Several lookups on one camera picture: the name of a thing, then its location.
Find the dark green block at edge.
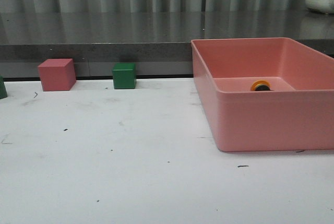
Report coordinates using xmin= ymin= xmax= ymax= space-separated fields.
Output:
xmin=0 ymin=76 xmax=8 ymax=99

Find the green cube block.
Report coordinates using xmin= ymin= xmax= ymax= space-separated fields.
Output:
xmin=112 ymin=63 xmax=136 ymax=89

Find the pink cube block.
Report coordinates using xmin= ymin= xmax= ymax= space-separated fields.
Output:
xmin=38 ymin=58 xmax=76 ymax=91

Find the yellow mushroom push button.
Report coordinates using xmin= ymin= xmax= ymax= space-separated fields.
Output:
xmin=250 ymin=80 xmax=271 ymax=91

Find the pink plastic bin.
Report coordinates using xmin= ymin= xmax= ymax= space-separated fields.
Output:
xmin=191 ymin=38 xmax=333 ymax=151

